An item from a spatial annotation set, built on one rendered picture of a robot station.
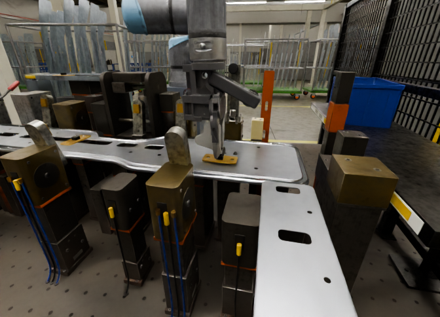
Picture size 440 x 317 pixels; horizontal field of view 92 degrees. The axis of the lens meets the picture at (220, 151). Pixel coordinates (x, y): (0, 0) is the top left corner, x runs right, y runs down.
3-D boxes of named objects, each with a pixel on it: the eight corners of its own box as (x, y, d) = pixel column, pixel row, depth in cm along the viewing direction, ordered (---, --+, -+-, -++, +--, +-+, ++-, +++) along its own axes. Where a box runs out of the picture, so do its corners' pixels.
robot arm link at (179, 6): (176, 1, 52) (169, -13, 42) (222, 2, 53) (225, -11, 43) (179, 37, 55) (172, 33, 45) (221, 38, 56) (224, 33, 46)
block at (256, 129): (245, 217, 77) (251, 120, 63) (246, 211, 81) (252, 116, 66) (255, 219, 77) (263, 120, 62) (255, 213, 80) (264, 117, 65)
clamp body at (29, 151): (39, 283, 55) (-22, 163, 41) (76, 247, 66) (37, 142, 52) (60, 288, 54) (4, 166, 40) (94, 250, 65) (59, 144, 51)
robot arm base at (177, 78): (173, 83, 121) (171, 65, 117) (200, 84, 120) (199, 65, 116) (164, 86, 107) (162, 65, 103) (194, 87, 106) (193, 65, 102)
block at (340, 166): (308, 308, 49) (344, 172, 35) (302, 276, 56) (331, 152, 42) (345, 316, 48) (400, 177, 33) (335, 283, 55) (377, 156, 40)
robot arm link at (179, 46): (171, 65, 115) (169, 37, 109) (196, 65, 115) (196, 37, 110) (168, 65, 104) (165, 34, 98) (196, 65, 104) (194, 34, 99)
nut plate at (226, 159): (201, 160, 51) (201, 156, 51) (205, 154, 55) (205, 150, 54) (236, 164, 50) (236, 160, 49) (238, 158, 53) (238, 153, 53)
